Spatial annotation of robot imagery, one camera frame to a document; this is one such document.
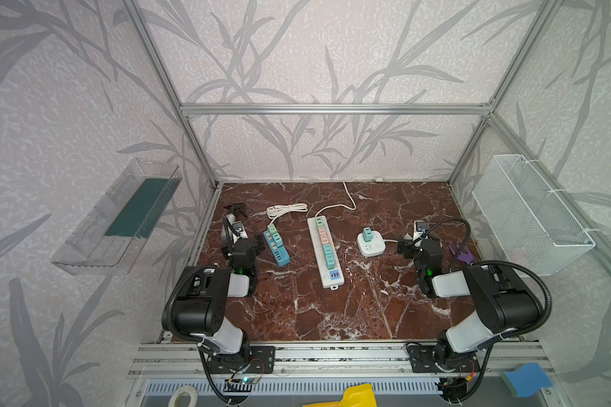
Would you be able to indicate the purple pink toy fork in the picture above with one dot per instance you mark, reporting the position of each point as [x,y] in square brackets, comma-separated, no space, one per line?
[465,256]

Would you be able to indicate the blue sponge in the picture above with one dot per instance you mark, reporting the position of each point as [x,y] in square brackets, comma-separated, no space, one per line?
[526,381]

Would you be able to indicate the white tape roll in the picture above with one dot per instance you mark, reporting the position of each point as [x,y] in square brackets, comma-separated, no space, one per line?
[186,396]

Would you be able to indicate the clear plastic wall tray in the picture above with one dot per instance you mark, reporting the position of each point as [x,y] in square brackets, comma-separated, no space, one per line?
[113,234]

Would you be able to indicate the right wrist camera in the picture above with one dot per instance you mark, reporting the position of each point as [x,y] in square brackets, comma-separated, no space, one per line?
[421,229]

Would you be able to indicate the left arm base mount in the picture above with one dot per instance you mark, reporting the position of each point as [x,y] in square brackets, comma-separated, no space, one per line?
[255,360]

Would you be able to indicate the long white power strip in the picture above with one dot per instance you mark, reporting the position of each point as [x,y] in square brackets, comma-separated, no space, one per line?
[331,279]

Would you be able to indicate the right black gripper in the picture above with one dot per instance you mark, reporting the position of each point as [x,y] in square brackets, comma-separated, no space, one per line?
[414,239]

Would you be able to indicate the yellow plastic object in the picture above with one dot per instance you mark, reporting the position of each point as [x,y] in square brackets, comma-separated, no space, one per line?
[356,396]

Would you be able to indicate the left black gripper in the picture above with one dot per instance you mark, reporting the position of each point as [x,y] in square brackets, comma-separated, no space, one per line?
[230,224]

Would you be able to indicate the silver spray bottle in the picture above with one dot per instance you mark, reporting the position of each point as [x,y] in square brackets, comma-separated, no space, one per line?
[234,212]

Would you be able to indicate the square white power socket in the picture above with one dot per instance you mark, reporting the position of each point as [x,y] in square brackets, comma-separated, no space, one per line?
[376,246]

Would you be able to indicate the white wire basket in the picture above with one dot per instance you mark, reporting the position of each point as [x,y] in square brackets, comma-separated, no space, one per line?
[529,219]

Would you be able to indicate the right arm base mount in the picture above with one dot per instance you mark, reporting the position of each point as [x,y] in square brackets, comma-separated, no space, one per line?
[432,358]

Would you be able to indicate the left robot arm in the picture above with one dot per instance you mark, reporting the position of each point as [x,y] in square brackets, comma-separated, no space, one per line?
[196,308]

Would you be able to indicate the teal power strip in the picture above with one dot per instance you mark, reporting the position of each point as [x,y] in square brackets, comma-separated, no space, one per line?
[277,248]

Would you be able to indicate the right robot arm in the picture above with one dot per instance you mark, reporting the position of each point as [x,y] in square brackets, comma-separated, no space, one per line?
[509,300]

